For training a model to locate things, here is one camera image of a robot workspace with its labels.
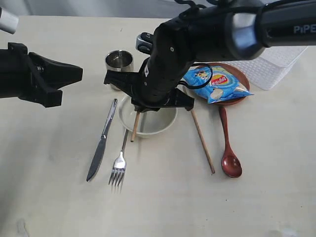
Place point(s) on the white perforated plastic basket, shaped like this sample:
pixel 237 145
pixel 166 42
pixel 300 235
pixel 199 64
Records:
pixel 271 66

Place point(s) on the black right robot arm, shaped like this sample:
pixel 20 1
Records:
pixel 238 31

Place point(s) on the dark red wooden spoon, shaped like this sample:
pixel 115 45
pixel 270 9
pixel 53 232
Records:
pixel 230 163

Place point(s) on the metal cutlery handle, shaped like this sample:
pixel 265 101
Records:
pixel 119 165
pixel 98 156

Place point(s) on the brown wooden plate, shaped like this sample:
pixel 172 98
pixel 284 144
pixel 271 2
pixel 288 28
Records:
pixel 240 76

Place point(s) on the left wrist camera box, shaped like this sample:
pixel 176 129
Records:
pixel 8 21

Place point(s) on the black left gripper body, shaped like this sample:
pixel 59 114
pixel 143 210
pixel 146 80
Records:
pixel 19 77

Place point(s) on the stainless steel cup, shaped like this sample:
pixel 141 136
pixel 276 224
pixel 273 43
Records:
pixel 120 61

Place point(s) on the grey ceramic bowl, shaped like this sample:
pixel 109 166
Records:
pixel 149 123

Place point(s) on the wooden chopstick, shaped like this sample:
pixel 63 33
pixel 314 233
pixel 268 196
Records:
pixel 204 145
pixel 134 131

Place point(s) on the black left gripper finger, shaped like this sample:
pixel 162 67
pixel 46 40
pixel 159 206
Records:
pixel 56 74

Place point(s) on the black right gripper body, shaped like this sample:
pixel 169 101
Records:
pixel 158 79

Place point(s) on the blue snack packet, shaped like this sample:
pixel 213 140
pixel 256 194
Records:
pixel 221 85

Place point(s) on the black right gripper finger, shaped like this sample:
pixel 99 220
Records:
pixel 124 81
pixel 179 99

